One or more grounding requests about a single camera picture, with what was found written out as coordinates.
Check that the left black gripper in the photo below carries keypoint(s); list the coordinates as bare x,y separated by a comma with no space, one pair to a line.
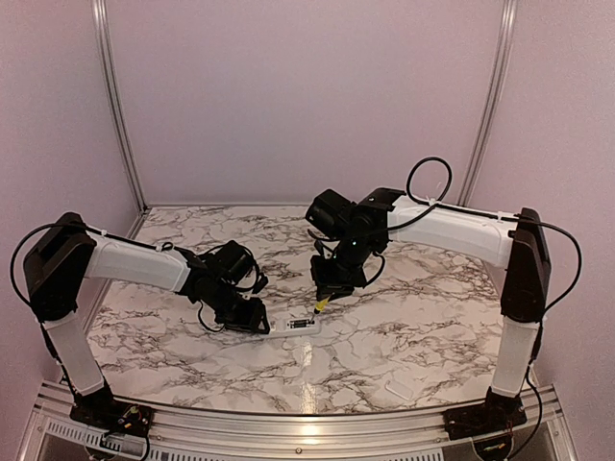
250,320

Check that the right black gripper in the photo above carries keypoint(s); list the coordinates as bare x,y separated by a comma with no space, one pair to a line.
327,286

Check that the yellow handled screwdriver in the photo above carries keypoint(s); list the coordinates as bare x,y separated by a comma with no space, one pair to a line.
319,307

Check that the white remote control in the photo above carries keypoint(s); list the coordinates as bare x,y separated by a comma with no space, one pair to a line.
279,328

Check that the white battery compartment cover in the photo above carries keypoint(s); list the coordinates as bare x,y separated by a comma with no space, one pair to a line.
398,389

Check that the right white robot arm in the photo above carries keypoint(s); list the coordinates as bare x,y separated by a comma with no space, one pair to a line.
514,243

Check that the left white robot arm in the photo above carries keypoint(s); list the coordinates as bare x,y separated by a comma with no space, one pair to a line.
68,252

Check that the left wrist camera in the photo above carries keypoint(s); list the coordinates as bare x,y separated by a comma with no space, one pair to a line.
260,282

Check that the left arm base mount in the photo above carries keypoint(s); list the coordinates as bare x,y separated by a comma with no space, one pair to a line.
102,410

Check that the right aluminium corner post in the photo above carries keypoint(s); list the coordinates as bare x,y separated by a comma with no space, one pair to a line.
493,97

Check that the aluminium corner post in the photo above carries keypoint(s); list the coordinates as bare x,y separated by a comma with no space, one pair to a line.
493,97
103,37

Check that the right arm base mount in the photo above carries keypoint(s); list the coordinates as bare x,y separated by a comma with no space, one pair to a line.
495,413

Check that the front aluminium rail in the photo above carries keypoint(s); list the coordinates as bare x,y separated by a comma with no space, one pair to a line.
178,433

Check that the left aluminium corner post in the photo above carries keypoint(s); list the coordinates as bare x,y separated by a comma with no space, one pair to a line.
103,37

